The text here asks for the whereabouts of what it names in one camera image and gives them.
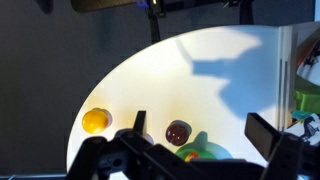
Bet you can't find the black and white toy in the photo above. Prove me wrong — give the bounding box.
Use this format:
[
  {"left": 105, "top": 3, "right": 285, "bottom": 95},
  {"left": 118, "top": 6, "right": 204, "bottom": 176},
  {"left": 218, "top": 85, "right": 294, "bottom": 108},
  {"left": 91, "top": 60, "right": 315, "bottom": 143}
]
[{"left": 293, "top": 113, "right": 320, "bottom": 145}]

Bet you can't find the green bowl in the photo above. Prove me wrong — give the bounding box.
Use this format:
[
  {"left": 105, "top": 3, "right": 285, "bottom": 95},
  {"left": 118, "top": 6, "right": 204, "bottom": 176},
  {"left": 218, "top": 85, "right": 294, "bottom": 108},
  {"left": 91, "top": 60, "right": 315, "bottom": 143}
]
[{"left": 175, "top": 131, "right": 234, "bottom": 163}]

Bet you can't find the dark red plum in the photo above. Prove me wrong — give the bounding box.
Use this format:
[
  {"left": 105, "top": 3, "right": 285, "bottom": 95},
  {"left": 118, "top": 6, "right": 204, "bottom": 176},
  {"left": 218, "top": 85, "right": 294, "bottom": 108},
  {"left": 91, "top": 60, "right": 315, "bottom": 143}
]
[{"left": 165, "top": 120, "right": 192, "bottom": 147}]

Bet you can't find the green toy block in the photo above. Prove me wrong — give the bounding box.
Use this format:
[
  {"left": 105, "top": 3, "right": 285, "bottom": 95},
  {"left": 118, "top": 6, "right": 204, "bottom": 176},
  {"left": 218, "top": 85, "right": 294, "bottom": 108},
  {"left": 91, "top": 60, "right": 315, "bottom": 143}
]
[{"left": 294, "top": 75, "right": 320, "bottom": 114}]

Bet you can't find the small yellow toy food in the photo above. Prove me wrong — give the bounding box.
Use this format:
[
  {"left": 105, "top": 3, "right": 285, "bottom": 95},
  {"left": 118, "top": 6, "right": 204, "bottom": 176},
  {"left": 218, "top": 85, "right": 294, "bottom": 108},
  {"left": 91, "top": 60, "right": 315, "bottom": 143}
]
[{"left": 184, "top": 151, "right": 201, "bottom": 163}]

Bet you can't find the white toy tray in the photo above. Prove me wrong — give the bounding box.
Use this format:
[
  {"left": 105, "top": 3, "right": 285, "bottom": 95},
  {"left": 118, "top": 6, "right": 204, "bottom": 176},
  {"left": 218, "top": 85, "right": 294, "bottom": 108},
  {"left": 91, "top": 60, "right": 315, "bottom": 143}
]
[{"left": 277, "top": 21, "right": 320, "bottom": 146}]

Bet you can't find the yellow round toy fruit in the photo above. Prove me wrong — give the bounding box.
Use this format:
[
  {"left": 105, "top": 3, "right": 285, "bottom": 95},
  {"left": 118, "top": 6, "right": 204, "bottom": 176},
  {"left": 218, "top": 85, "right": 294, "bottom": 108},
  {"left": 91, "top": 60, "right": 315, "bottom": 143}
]
[{"left": 81, "top": 108, "right": 110, "bottom": 135}]

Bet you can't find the black stand leg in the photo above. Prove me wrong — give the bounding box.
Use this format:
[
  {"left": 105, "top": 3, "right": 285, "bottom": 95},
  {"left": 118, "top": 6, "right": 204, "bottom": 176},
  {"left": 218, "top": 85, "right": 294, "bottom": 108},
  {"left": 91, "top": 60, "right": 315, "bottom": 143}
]
[
  {"left": 238, "top": 0, "right": 255, "bottom": 26},
  {"left": 146, "top": 0, "right": 162, "bottom": 45}
]

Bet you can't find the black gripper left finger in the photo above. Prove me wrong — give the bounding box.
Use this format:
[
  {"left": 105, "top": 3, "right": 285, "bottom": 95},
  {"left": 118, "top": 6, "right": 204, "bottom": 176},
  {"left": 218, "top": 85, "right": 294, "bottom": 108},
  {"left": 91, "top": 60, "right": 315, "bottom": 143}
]
[{"left": 68, "top": 110, "right": 201, "bottom": 180}]

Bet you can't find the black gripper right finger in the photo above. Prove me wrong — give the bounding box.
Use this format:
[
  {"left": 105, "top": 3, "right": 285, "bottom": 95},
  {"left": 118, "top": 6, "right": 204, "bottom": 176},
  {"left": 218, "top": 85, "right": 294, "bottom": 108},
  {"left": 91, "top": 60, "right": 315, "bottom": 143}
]
[{"left": 244, "top": 112, "right": 306, "bottom": 180}]

